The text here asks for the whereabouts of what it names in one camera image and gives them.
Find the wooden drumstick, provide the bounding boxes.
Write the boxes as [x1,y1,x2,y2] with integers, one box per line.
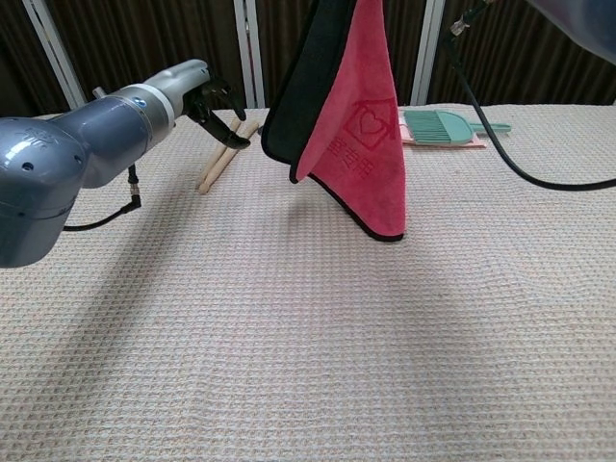
[197,119,261,196]
[194,117,242,190]

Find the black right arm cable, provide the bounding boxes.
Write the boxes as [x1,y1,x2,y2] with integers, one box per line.
[442,4,616,190]

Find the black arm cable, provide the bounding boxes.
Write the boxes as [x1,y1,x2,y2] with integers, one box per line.
[442,4,616,190]
[64,163,143,233]

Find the grey metal partition post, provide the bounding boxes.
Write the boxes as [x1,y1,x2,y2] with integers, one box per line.
[233,0,267,110]
[21,0,91,115]
[409,0,447,107]

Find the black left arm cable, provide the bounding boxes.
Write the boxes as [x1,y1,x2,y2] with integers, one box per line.
[64,163,143,233]

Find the pink cloth with black trim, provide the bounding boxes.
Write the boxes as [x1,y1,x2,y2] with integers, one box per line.
[260,0,408,244]

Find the beige woven tablecloth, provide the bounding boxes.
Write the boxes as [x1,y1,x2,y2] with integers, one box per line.
[0,103,616,462]

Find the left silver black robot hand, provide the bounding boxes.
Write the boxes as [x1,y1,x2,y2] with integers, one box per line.
[163,58,252,149]

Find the green hand brush with dustpan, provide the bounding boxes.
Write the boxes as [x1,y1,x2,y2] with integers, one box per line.
[402,109,512,146]

